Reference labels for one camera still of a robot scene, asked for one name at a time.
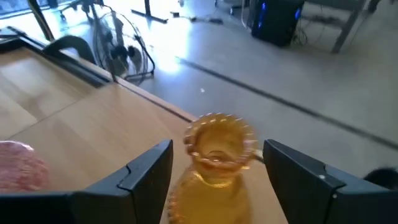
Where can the black arched bracket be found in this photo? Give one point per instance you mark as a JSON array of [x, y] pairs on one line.
[[71, 42], [384, 177]]

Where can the black floor fan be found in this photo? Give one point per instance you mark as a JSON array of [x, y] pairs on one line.
[[119, 51]]

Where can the black computer tower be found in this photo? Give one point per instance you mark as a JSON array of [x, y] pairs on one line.
[[276, 25]]

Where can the amber glass candlestick holder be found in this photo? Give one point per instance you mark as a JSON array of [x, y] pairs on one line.
[[214, 193]]

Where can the black desk leg base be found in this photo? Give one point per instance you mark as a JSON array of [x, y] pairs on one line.
[[149, 14]]

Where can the grey metal desk frame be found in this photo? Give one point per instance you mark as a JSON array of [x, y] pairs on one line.
[[345, 31]]

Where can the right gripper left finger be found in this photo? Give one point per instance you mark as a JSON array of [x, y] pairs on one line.
[[93, 205]]

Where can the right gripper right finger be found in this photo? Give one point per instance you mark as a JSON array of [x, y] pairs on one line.
[[326, 202]]

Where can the red patterned bowl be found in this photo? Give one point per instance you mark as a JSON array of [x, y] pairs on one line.
[[21, 168]]

